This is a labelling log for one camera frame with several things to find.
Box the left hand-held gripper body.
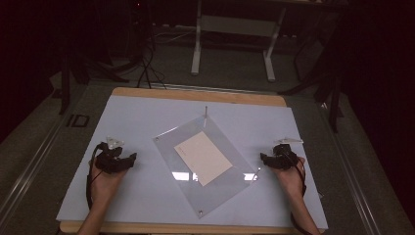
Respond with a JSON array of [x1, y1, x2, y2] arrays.
[[93, 136, 128, 174]]

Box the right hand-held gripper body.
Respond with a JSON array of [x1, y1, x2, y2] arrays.
[[271, 137, 304, 170]]

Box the photo paper card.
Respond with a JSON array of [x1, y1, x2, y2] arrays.
[[173, 130, 235, 187]]

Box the clear acrylic photo frame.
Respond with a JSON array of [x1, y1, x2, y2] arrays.
[[152, 105, 262, 219]]

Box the person's left hand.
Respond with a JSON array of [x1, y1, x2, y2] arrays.
[[89, 157, 128, 203]]

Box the person's right hand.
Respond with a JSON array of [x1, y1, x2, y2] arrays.
[[272, 156, 307, 200]]

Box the white table mat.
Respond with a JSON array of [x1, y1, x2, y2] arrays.
[[55, 94, 329, 230]]

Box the dark metal stand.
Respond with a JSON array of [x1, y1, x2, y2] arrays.
[[277, 19, 346, 134], [57, 38, 131, 116]]

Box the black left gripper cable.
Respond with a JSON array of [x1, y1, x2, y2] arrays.
[[85, 143, 105, 211]]

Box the aluminium floor rail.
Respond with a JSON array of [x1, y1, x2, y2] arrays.
[[317, 102, 384, 235], [0, 111, 71, 226], [148, 82, 267, 96]]

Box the black floor cables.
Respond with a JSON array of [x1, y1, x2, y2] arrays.
[[135, 32, 168, 90]]

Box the white floor cable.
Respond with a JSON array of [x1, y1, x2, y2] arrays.
[[152, 23, 198, 45]]

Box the white metal desk frame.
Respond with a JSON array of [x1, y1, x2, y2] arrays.
[[190, 0, 289, 83]]

